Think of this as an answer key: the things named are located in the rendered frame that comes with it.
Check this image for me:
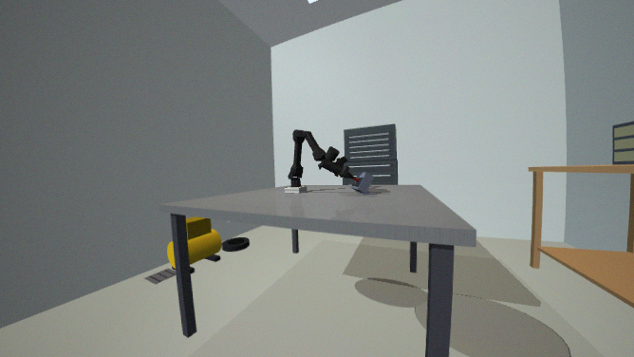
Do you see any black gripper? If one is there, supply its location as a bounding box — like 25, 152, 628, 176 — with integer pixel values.
328, 162, 354, 179

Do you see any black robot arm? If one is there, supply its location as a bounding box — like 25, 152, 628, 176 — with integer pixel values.
288, 129, 347, 187

